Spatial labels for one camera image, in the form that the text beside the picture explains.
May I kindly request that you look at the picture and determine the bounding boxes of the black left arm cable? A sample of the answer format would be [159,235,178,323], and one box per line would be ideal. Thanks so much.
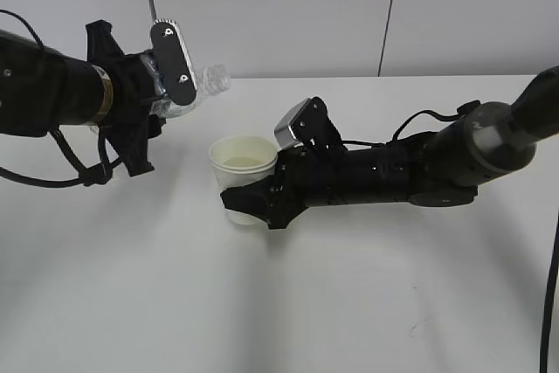
[0,9,128,188]

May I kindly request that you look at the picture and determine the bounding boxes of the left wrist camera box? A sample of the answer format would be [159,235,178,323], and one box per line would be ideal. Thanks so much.
[150,19,197,106]

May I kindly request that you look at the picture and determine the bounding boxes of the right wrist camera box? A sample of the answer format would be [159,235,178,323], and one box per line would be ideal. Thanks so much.
[274,96,342,150]

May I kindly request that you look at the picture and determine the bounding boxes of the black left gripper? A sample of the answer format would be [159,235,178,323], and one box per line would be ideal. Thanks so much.
[86,20,162,176]

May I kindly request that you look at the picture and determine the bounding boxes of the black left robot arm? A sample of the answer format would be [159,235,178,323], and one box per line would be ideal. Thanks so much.
[1,20,161,176]

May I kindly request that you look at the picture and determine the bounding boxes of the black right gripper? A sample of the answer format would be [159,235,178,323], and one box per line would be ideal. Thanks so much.
[220,145,349,229]

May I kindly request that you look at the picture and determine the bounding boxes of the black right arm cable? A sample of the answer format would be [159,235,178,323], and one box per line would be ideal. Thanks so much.
[539,211,559,373]

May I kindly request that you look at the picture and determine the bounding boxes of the white paper cup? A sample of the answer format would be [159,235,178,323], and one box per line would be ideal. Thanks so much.
[208,135,280,227]

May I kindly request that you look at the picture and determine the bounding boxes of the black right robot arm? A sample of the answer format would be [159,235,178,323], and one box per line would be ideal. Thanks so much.
[221,67,558,229]

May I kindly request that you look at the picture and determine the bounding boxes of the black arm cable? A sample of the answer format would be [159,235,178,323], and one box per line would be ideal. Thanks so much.
[539,211,559,373]
[0,9,128,188]

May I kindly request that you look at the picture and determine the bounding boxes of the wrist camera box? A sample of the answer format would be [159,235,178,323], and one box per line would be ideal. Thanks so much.
[274,96,342,150]
[150,19,197,106]

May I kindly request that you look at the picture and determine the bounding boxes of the clear water bottle green label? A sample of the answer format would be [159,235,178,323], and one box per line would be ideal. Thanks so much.
[151,65,231,119]

